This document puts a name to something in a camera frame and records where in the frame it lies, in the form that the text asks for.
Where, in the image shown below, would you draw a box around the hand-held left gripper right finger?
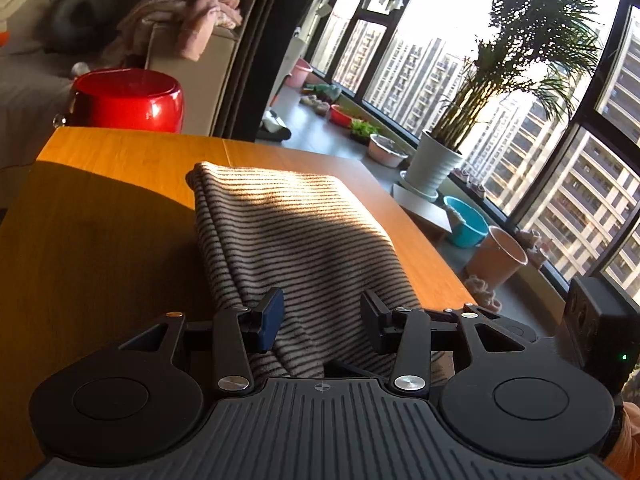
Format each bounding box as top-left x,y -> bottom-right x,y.
360,289 -> 539,395

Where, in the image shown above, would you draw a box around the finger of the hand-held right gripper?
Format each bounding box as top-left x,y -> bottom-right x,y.
325,358 -> 384,380

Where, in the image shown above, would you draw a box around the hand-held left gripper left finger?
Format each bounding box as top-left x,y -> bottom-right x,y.
117,287 -> 285,395

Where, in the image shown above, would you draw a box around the striped beige knit garment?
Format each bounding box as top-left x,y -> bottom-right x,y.
186,161 -> 447,380

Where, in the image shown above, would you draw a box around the person's right forearm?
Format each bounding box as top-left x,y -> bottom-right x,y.
600,395 -> 640,480

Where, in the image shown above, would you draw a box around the cream knitted slippers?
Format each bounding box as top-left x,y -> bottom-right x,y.
462,275 -> 504,311

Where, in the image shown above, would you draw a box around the pink bucket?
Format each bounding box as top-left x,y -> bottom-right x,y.
465,226 -> 529,291

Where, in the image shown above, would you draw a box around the blue basin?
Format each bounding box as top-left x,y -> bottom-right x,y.
443,196 -> 490,249

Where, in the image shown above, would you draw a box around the potted palm in white pot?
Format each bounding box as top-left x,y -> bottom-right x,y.
400,0 -> 604,202

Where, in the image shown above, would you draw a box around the small shoes on windowsill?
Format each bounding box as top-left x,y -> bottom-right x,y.
450,167 -> 489,199

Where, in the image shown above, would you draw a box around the pale pink basin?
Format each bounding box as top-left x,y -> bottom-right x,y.
368,134 -> 410,169

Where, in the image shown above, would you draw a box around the tray of green seedlings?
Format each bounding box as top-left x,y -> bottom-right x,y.
350,119 -> 381,144

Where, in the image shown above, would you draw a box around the red basin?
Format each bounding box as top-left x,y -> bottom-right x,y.
330,105 -> 359,128

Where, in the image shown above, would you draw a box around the pair of small slippers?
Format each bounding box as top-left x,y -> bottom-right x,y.
300,95 -> 331,117

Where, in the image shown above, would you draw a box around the green toy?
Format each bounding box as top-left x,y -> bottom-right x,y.
305,82 -> 342,103

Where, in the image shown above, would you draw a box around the small pink basin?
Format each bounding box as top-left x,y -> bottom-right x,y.
284,58 -> 314,89

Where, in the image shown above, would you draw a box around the red glossy round stool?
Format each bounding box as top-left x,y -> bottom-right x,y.
67,67 -> 185,135

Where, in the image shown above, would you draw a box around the dark brown curtain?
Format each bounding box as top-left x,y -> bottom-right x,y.
212,0 -> 331,139

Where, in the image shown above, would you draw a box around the white upright floor cleaner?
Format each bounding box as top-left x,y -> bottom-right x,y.
257,0 -> 341,142

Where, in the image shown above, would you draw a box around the pink patterned blanket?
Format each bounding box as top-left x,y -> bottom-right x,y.
102,0 -> 244,69

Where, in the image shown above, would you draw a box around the beige sofa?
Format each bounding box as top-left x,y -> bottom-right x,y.
0,0 -> 242,211

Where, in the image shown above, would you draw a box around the grey neck pillow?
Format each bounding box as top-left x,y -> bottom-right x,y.
50,0 -> 121,54

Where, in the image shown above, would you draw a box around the black window frame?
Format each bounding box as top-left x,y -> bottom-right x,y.
305,0 -> 640,302

